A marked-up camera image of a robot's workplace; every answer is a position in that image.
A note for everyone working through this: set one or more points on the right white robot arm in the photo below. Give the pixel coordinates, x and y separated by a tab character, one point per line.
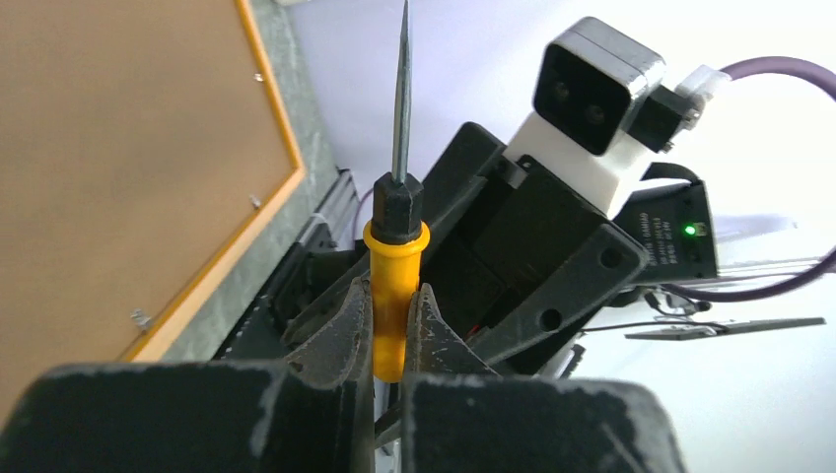
673	226

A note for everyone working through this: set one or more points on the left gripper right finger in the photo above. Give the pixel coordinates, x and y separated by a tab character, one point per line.
457	415

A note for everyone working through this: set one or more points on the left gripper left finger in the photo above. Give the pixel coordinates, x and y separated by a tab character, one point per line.
310	411

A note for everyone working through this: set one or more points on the orange picture frame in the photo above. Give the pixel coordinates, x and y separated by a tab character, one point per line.
144	147

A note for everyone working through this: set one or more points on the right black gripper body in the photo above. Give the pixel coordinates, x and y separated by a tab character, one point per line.
516	262

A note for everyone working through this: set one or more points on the yellow handled screwdriver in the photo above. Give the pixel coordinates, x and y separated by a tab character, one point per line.
396	236

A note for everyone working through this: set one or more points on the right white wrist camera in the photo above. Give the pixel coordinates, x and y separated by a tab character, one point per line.
600	111

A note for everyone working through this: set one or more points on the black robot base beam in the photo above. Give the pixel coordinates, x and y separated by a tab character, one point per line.
322	252

